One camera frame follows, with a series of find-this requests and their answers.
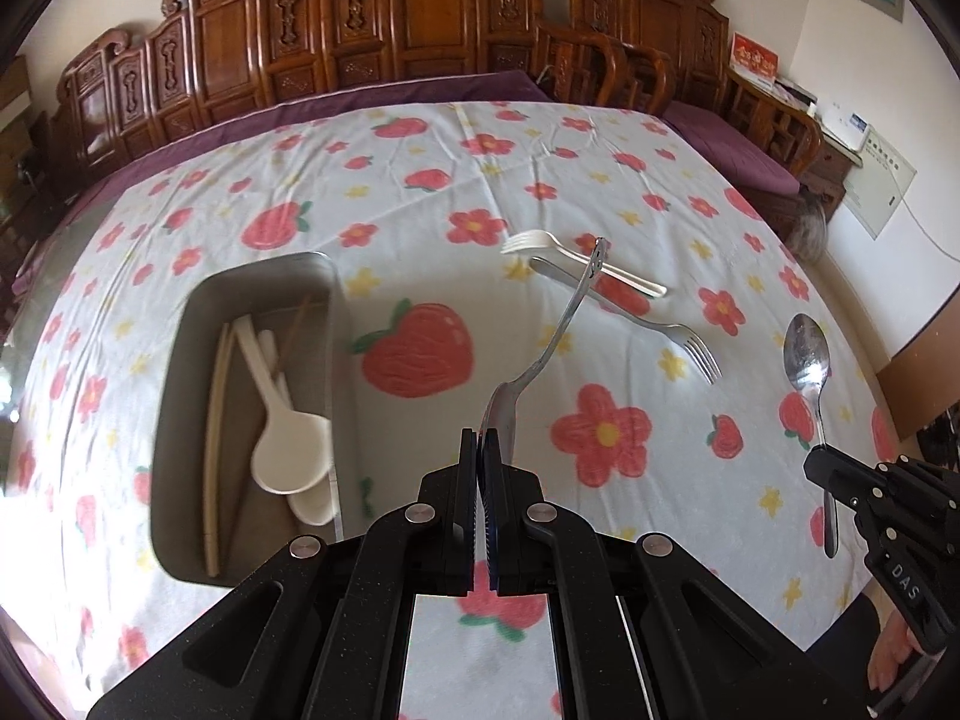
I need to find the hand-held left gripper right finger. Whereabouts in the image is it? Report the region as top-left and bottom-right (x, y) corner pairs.
(480, 427), (863, 720)

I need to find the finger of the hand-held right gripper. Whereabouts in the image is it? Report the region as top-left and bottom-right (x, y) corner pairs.
(802, 450), (895, 541)
(814, 446), (960, 511)

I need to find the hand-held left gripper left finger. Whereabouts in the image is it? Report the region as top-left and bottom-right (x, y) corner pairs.
(86, 427), (479, 720)

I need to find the metal spoon with holed handle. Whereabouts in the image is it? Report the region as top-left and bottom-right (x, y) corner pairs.
(482, 237), (610, 466)

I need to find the plain metal spoon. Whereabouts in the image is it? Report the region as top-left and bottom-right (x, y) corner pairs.
(781, 313), (841, 560)

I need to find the white plastic spoon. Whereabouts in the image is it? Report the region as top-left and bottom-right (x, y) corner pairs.
(231, 317), (335, 496)
(257, 328), (340, 527)

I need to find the brown wooden chopstick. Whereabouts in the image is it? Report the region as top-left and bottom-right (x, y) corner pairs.
(223, 294), (312, 550)

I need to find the grey rectangular tray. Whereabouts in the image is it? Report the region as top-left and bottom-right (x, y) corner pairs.
(148, 250), (355, 587)

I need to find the person's right hand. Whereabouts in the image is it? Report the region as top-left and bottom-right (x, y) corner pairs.
(866, 600), (925, 692)

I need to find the electric fan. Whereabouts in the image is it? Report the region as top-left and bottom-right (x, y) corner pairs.
(790, 190), (831, 269)

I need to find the metal fork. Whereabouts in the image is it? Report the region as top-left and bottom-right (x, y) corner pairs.
(529, 255), (724, 386)

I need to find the white plastic fork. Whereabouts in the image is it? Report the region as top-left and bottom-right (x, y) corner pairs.
(500, 229), (668, 299)

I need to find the strawberry flower print tablecloth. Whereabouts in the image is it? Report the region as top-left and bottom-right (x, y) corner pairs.
(0, 100), (901, 720)

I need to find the wooden side cabinet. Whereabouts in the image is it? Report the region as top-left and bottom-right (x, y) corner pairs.
(802, 127), (857, 212)

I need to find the purple seat cushion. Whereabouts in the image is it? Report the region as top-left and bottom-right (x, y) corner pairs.
(658, 99), (801, 197)

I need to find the white box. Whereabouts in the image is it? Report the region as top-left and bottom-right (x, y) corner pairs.
(820, 107), (872, 152)

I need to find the wooden armchair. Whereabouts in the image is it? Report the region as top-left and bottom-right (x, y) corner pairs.
(722, 66), (824, 175)

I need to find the red card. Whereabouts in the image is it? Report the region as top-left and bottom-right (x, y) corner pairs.
(730, 31), (779, 85)

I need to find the round-backed wooden chair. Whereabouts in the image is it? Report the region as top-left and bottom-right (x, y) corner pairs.
(535, 17), (674, 119)

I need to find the wide carved wooden screen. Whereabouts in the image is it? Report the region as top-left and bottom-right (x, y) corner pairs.
(160, 0), (557, 130)

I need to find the tall carved wooden screen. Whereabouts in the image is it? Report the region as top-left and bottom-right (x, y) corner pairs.
(568, 0), (734, 95)

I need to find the small carved wooden screen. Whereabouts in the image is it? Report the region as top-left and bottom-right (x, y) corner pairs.
(52, 26), (203, 182)

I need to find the white wall panel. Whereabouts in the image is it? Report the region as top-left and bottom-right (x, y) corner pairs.
(842, 131), (920, 242)

